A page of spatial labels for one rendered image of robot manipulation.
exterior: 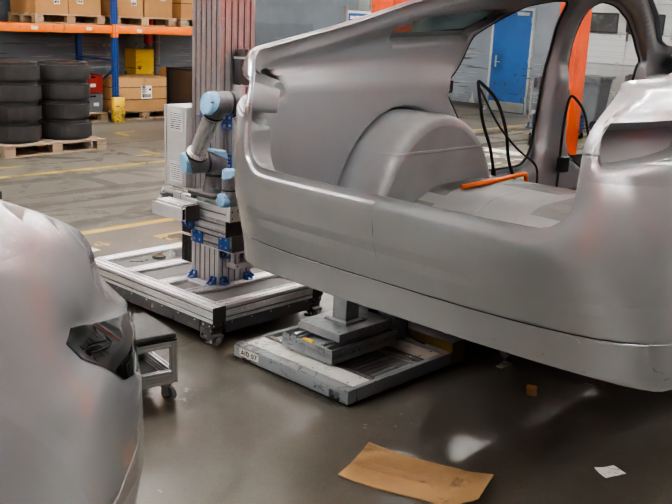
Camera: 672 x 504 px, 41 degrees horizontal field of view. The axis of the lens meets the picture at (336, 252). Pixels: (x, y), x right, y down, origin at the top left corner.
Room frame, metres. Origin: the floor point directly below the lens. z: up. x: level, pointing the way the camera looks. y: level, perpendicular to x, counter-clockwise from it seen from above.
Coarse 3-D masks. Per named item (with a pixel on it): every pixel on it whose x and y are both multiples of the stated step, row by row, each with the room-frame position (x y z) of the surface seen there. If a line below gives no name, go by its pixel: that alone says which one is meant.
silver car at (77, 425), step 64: (0, 256) 1.04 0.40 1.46; (64, 256) 1.17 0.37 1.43; (0, 320) 1.02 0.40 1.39; (64, 320) 1.14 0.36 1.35; (128, 320) 1.42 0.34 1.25; (0, 384) 1.00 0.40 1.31; (64, 384) 1.10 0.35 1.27; (128, 384) 1.29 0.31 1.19; (0, 448) 0.99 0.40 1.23; (64, 448) 1.09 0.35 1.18; (128, 448) 1.27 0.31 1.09
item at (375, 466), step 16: (368, 448) 3.42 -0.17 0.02; (384, 448) 3.43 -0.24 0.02; (352, 464) 3.29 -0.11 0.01; (368, 464) 3.30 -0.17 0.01; (384, 464) 3.31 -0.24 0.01; (400, 464) 3.31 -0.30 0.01; (416, 464) 3.32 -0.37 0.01; (432, 464) 3.32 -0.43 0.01; (352, 480) 3.17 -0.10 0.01; (368, 480) 3.17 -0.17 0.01; (384, 480) 3.18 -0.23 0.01; (400, 480) 3.19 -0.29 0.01; (416, 480) 3.19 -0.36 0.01; (432, 480) 3.19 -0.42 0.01; (448, 480) 3.20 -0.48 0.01; (464, 480) 3.20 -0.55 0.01; (480, 480) 3.18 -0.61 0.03; (416, 496) 3.06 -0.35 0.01; (432, 496) 3.07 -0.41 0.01; (448, 496) 3.08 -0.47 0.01; (464, 496) 3.06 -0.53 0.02
